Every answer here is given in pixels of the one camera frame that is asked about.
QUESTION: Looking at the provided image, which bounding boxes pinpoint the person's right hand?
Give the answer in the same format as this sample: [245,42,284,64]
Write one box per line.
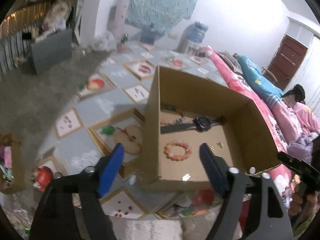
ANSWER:
[288,189,317,218]

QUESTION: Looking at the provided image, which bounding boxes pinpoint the person in pink pajamas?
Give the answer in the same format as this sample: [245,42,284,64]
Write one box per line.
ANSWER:
[281,84,320,160]

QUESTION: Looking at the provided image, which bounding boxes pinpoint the small cardboard box with items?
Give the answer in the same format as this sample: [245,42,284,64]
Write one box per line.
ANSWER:
[1,133,25,194]

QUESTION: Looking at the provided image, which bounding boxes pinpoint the gold stud earrings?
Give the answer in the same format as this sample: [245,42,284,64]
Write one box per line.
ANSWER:
[210,142,224,154]

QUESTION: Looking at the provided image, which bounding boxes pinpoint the teal blue pillow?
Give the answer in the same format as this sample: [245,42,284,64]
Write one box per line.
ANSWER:
[237,55,283,108]

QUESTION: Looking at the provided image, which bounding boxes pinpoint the black smart watch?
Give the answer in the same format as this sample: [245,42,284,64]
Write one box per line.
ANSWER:
[160,116,227,134]

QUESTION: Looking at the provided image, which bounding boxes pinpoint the brown cardboard box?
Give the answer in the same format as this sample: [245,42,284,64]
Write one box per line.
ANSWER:
[139,67,282,192]

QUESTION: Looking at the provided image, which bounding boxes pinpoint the dark red wooden door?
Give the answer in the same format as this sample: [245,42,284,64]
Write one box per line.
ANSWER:
[267,35,308,90]

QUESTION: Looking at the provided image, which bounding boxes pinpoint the grey cabinet box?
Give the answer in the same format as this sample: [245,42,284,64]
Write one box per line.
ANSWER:
[30,29,72,75]

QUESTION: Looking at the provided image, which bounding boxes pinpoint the blue water jug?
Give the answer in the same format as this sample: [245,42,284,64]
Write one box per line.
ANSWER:
[187,22,209,44]

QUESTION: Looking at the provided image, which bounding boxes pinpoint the wooden wardrobe shelving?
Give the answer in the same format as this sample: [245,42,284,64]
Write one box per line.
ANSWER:
[0,0,75,46]

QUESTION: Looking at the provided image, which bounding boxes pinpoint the teal patterned hanging cloth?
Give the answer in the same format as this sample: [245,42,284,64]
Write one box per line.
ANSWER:
[114,0,198,35]

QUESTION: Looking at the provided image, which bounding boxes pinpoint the orange bead bracelet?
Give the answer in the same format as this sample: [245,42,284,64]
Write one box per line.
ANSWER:
[163,139,193,162]

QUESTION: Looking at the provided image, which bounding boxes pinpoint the pink bead bracelet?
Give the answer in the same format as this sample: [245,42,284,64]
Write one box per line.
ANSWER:
[159,117,183,127]

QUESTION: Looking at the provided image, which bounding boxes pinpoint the green bead bracelet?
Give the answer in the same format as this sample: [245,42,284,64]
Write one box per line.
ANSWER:
[160,103,187,118]

